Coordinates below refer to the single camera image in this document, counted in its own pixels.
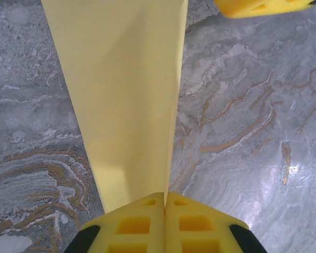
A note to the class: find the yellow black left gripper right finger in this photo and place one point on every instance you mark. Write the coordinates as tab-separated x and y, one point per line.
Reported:
200	226

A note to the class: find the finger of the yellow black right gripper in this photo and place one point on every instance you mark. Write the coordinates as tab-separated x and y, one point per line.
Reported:
252	6

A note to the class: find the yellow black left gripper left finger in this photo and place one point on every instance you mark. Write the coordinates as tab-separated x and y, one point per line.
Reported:
131	226

